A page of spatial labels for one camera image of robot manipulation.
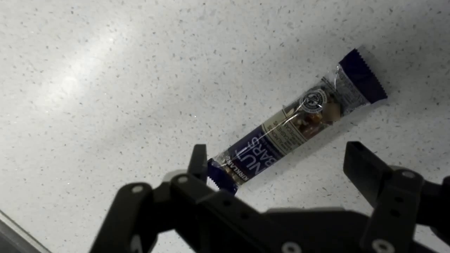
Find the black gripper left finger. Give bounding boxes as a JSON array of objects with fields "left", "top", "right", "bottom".
[{"left": 89, "top": 142, "right": 265, "bottom": 253}]

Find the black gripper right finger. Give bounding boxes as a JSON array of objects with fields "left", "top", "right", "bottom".
[{"left": 342, "top": 139, "right": 450, "bottom": 253}]

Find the dark blue granola bar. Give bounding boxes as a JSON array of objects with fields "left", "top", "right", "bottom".
[{"left": 205, "top": 47, "right": 390, "bottom": 197}]

